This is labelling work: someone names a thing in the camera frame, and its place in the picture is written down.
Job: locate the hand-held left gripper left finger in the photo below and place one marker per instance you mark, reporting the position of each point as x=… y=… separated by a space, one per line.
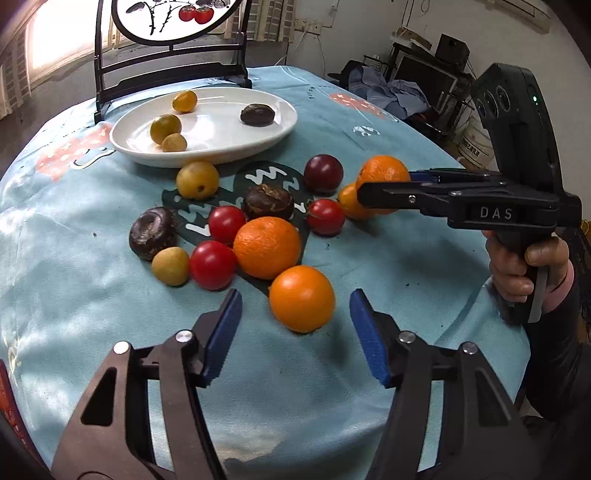
x=226 y=332

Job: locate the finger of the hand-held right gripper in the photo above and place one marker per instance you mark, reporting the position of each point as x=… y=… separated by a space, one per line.
x=392 y=196
x=422 y=175

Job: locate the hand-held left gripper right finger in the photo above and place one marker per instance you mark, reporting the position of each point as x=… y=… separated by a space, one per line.
x=369 y=341

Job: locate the rough orange mandarin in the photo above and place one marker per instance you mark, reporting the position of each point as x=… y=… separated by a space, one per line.
x=267 y=247
x=383 y=170

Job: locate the small smooth orange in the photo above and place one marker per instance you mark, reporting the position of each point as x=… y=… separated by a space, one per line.
x=348 y=203

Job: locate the red cherry tomato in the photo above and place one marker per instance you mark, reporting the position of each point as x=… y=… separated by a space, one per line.
x=213 y=265
x=227 y=224
x=325 y=216

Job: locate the dark red plum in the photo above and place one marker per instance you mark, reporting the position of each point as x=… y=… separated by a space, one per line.
x=323 y=173

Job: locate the large smooth orange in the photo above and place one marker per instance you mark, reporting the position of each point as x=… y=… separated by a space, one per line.
x=302 y=298

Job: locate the pale yellow plum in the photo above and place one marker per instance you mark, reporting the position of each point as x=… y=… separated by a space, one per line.
x=170 y=266

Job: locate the dark brown water chestnut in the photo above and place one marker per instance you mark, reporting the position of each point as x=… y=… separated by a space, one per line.
x=257 y=114
x=268 y=201
x=153 y=233

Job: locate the large yellow plum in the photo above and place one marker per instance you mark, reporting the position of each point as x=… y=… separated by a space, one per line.
x=197 y=180

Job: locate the white oval plate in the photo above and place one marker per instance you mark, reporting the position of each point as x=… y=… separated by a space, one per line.
x=217 y=129

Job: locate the person's right forearm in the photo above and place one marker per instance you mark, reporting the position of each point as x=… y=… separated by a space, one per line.
x=558 y=360

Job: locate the person's right hand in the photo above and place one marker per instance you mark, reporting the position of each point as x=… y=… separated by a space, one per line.
x=508 y=272

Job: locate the white plastic bucket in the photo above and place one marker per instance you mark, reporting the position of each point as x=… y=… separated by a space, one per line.
x=478 y=143

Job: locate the light blue printed tablecloth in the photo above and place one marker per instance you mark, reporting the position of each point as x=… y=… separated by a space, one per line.
x=392 y=258

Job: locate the blue clothes pile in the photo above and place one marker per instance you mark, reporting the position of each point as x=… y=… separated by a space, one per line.
x=388 y=94

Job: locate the black monitor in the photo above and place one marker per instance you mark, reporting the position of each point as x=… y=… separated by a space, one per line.
x=422 y=76

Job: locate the black speaker box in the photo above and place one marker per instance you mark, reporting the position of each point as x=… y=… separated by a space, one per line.
x=452 y=48

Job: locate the black cloth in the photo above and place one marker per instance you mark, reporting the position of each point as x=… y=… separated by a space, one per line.
x=346 y=74

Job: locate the small yellow round fruit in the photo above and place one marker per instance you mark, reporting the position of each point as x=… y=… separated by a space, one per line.
x=174 y=144

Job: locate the yellow green round fruit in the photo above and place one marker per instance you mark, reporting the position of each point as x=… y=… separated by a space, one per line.
x=165 y=127

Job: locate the checked beige curtain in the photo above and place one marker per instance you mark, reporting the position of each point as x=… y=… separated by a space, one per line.
x=263 y=18

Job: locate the yellow orange round fruit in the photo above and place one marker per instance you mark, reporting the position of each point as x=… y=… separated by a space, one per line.
x=184 y=100

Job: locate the black framed persimmon table screen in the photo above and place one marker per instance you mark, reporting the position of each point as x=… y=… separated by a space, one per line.
x=138 y=23

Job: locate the white wall socket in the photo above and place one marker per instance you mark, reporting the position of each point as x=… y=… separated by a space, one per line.
x=308 y=25

